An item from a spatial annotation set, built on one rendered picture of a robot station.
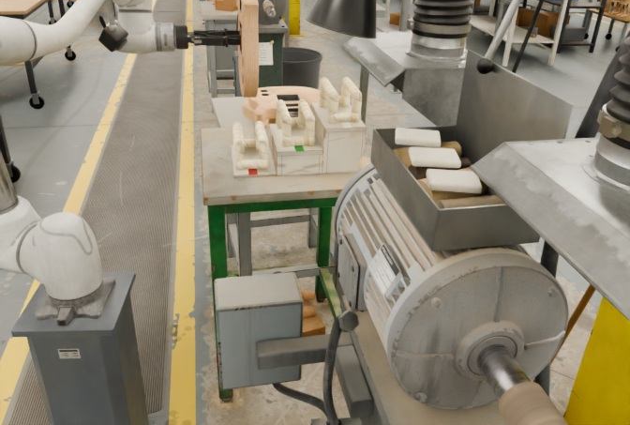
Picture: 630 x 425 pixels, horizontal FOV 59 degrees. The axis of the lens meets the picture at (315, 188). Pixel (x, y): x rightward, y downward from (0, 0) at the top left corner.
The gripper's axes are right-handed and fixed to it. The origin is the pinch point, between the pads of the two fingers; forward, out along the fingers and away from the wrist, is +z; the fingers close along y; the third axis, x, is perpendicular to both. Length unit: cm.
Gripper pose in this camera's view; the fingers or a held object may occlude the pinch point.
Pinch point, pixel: (239, 37)
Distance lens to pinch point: 189.4
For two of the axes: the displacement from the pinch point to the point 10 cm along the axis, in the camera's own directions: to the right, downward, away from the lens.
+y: 1.7, 4.5, -8.8
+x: 0.4, -8.9, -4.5
